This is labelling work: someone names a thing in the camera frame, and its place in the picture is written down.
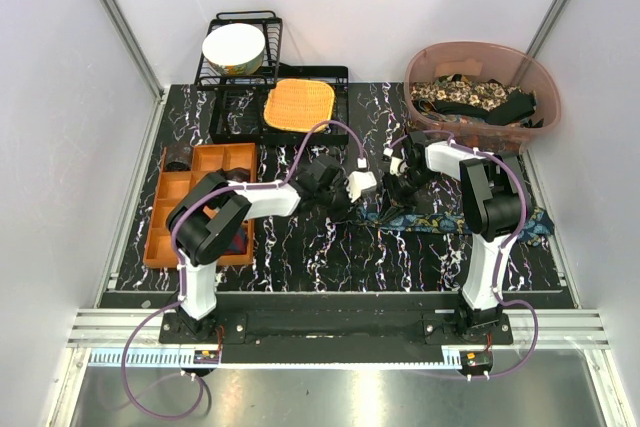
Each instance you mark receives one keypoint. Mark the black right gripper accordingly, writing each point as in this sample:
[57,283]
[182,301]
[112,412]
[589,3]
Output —
[392,196]

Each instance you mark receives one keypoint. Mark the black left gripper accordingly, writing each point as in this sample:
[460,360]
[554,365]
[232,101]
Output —
[347,204]

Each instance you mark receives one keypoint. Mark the blue floral patterned tie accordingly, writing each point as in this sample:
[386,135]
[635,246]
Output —
[536,229]

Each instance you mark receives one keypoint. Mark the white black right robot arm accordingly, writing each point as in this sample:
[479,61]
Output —
[495,207]

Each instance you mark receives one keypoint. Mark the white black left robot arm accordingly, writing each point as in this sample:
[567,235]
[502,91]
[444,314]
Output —
[204,224]

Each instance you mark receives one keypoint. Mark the pile of patterned ties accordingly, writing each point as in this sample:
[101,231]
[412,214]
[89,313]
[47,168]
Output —
[457,99]

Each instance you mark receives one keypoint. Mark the maroon dark green rolled tie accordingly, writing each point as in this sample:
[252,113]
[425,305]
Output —
[237,175]

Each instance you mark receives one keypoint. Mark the orange woven mat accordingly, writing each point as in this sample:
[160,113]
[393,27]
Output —
[297,105]

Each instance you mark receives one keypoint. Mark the maroon blue striped rolled tie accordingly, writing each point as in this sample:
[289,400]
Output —
[239,243]

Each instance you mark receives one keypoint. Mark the pink translucent plastic tub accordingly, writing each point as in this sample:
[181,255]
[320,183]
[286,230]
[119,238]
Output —
[479,61]

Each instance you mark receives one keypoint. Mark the dark blue patterned rolled tie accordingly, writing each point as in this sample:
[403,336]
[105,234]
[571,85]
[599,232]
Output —
[178,158]

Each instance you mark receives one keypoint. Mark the wooden compartment organizer box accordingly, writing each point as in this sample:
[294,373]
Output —
[172,187]

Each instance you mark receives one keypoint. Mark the white ceramic bowl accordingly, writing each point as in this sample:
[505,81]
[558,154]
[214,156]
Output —
[235,50]

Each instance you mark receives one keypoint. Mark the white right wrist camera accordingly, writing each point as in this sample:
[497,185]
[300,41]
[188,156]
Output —
[397,163]

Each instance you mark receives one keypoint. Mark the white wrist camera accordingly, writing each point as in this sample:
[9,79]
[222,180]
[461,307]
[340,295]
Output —
[360,183]
[397,163]

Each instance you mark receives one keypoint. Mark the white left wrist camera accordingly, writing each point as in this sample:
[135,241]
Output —
[360,183]

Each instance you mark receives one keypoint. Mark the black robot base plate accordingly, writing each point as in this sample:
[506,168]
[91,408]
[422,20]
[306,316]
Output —
[236,328]

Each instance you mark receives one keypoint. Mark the aluminium frame rail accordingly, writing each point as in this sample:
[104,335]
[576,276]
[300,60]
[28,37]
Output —
[548,329]

